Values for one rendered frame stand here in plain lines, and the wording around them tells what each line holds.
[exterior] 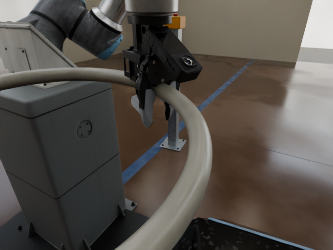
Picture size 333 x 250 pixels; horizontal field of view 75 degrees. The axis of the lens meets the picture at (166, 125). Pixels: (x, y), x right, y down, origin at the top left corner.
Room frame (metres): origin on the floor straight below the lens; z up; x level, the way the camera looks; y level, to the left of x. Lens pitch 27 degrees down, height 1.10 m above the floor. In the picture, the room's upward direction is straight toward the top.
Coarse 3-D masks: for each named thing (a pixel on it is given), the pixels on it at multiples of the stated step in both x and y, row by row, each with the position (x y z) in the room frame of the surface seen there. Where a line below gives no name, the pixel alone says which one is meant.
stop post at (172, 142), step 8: (176, 16) 1.69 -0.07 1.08; (184, 16) 1.77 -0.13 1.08; (168, 24) 1.71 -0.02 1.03; (176, 24) 1.68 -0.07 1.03; (184, 24) 1.76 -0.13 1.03; (176, 32) 1.71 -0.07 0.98; (176, 112) 1.70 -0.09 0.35; (168, 120) 1.73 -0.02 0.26; (176, 120) 1.71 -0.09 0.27; (168, 128) 1.73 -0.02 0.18; (176, 128) 1.71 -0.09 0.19; (168, 136) 1.73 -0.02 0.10; (176, 136) 1.72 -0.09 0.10; (168, 144) 1.73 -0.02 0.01; (176, 144) 1.72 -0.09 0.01
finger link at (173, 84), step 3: (174, 81) 0.43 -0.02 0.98; (168, 84) 0.43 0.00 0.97; (171, 84) 0.43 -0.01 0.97; (174, 84) 0.44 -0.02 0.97; (174, 87) 0.44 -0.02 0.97; (165, 102) 0.44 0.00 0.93; (165, 105) 0.44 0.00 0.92; (168, 105) 0.43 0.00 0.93; (168, 108) 0.43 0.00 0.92; (171, 108) 0.43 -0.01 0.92; (165, 111) 0.44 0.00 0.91; (168, 111) 0.43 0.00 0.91; (171, 111) 0.43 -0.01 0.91; (165, 114) 0.44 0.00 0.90; (168, 114) 0.43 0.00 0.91; (168, 117) 0.44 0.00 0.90
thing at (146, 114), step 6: (150, 90) 0.39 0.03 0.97; (132, 96) 0.43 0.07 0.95; (150, 96) 0.39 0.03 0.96; (132, 102) 0.43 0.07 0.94; (138, 102) 0.41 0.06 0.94; (150, 102) 0.39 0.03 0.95; (138, 108) 0.41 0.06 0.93; (144, 108) 0.39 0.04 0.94; (150, 108) 0.40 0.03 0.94; (144, 114) 0.39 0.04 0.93; (150, 114) 0.40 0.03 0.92; (144, 120) 0.39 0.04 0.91; (150, 120) 0.40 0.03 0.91
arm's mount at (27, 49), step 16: (0, 32) 0.89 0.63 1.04; (16, 32) 0.83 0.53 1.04; (32, 32) 0.79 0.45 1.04; (0, 48) 0.91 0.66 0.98; (16, 48) 0.84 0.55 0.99; (32, 48) 0.80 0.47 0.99; (48, 48) 0.83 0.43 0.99; (16, 64) 0.86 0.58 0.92; (32, 64) 0.81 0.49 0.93; (48, 64) 0.82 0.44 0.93; (64, 64) 0.87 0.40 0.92
